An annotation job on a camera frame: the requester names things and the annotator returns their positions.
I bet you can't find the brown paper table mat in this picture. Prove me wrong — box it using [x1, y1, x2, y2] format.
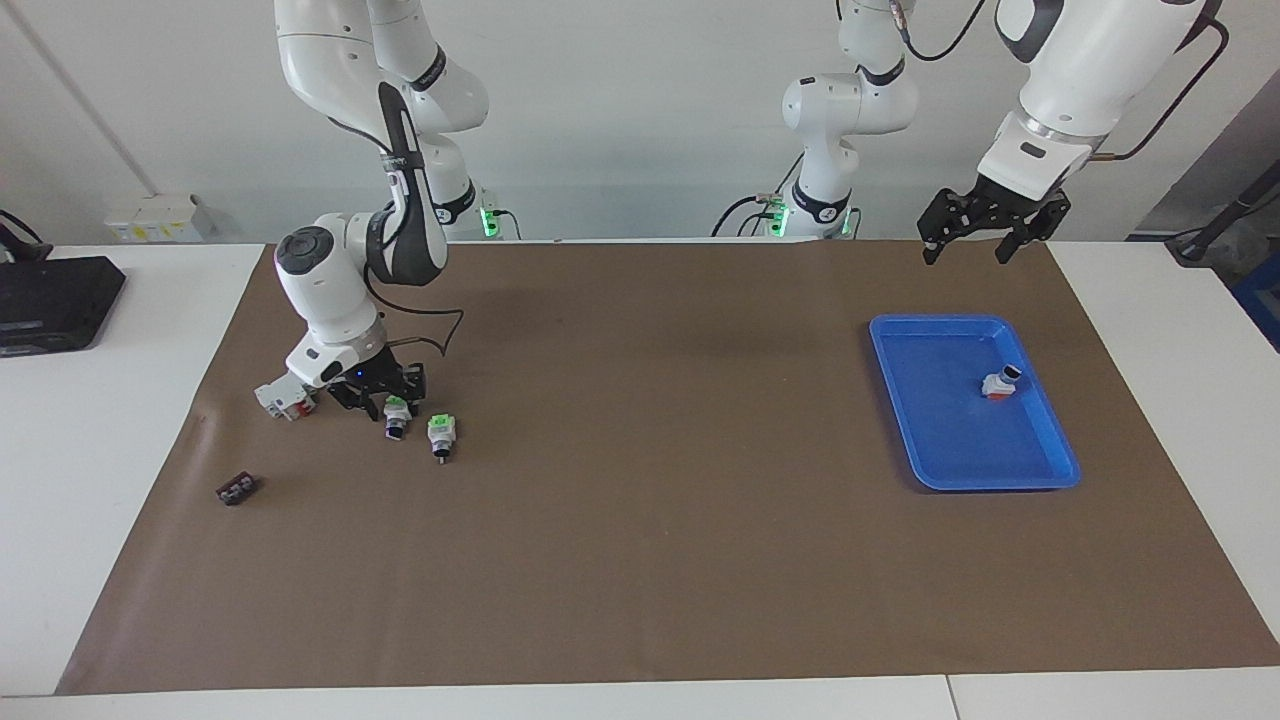
[55, 238, 1280, 697]

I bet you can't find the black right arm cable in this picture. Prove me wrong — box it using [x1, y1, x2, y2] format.
[362, 265, 466, 361]

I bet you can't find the white circuit breaker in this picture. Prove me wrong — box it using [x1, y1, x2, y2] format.
[253, 372, 317, 422]

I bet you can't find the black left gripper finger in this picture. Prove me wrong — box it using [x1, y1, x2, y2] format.
[995, 195, 1071, 266]
[918, 190, 986, 266]

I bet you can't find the thick black cable loop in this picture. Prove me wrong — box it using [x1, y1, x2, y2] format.
[0, 210, 49, 264]

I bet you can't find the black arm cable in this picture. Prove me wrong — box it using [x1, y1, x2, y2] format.
[362, 265, 466, 361]
[893, 0, 1229, 163]

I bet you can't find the blue plastic tray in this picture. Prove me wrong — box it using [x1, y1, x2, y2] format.
[868, 313, 1083, 493]

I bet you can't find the black stand pole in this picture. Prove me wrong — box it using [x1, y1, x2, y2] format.
[1165, 160, 1280, 266]

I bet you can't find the black box device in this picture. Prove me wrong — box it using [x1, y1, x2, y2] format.
[0, 256, 128, 358]

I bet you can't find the blue crate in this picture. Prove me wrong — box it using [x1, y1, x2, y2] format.
[1232, 250, 1280, 353]

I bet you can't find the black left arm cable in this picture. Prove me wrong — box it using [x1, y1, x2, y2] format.
[893, 0, 1229, 163]

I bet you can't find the white wall socket box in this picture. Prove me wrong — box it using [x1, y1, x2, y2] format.
[104, 194, 216, 244]

